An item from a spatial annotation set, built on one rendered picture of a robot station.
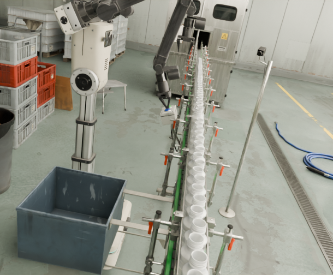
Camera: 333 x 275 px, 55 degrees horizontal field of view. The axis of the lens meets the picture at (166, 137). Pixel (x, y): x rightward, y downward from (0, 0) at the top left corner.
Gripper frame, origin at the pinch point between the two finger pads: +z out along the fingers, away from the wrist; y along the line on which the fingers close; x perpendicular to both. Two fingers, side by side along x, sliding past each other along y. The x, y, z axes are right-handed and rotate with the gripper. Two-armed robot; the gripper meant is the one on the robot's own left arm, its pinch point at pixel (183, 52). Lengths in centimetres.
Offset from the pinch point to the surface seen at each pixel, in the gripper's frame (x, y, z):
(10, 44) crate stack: -87, 160, 32
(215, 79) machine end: -388, -57, 90
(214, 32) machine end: -389, -36, 10
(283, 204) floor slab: -82, -123, 141
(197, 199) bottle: 121, -15, 25
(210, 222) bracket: 127, -19, 28
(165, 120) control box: 35.4, 2.5, 33.5
